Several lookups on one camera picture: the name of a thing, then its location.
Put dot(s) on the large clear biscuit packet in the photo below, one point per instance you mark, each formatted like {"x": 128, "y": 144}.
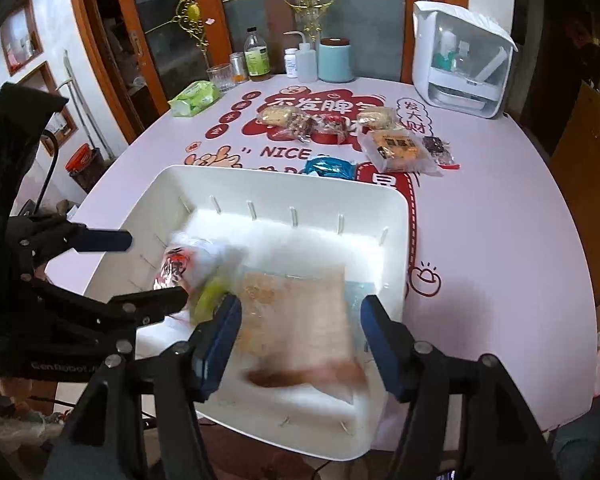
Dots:
{"x": 295, "y": 320}

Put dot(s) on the wooden wall shelf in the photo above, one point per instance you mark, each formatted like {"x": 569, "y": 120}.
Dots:
{"x": 20, "y": 40}

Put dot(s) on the green wet wipes pack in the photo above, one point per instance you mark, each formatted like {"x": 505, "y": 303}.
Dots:
{"x": 195, "y": 97}

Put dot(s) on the white plastic bin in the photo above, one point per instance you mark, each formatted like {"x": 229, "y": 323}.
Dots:
{"x": 280, "y": 195}

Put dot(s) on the dark snack packet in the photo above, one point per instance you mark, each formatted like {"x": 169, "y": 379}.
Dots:
{"x": 437, "y": 149}

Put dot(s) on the small metal can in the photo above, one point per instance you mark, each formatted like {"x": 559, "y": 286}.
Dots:
{"x": 238, "y": 67}

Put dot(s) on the red and white snack packet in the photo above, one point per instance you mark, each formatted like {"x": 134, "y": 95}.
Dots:
{"x": 177, "y": 265}

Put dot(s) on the clear glass cup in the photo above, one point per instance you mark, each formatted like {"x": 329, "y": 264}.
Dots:
{"x": 220, "y": 79}

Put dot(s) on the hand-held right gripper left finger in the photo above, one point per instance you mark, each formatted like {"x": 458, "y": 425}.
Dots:
{"x": 219, "y": 345}

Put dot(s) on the small red snack packet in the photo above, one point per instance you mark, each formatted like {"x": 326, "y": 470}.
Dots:
{"x": 332, "y": 122}

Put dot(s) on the blue snack packet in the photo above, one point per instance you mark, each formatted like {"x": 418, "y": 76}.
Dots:
{"x": 330, "y": 166}

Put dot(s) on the wooden framed glass door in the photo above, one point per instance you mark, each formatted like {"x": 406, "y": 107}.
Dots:
{"x": 100, "y": 35}

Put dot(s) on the light blue canister brown lid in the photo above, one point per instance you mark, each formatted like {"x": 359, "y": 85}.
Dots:
{"x": 336, "y": 62}

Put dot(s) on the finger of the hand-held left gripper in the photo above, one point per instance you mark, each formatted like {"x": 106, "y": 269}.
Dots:
{"x": 152, "y": 306}
{"x": 105, "y": 241}

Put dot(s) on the clear squeeze wash bottle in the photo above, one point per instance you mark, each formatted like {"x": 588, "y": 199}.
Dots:
{"x": 307, "y": 65}

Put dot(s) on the white pill bottle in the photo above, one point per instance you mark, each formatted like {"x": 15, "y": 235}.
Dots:
{"x": 291, "y": 64}

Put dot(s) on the glass bottle with green label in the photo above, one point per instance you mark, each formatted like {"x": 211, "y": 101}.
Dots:
{"x": 256, "y": 57}

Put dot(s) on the white countertop appliance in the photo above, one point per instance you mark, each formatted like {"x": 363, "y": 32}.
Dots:
{"x": 460, "y": 65}

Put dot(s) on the clear cracker packet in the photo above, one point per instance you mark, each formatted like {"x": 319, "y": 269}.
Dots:
{"x": 397, "y": 150}

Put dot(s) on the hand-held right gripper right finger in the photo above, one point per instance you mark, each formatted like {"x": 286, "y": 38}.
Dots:
{"x": 380, "y": 347}

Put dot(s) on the clear bread packet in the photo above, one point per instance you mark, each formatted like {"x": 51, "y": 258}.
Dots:
{"x": 274, "y": 117}

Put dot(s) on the green snack packet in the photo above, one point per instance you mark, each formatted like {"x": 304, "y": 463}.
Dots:
{"x": 210, "y": 299}

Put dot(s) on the clear rice cake packet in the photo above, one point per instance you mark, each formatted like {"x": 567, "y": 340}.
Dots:
{"x": 375, "y": 118}

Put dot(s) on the pink printed tablecloth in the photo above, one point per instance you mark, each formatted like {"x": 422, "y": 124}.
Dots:
{"x": 480, "y": 210}

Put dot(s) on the red-lidded jar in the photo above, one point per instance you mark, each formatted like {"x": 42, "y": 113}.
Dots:
{"x": 84, "y": 165}

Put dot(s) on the small gold door ornament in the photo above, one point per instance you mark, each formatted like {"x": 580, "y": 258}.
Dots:
{"x": 192, "y": 10}

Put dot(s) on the red date snack packet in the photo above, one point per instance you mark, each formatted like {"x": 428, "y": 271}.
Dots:
{"x": 300, "y": 127}

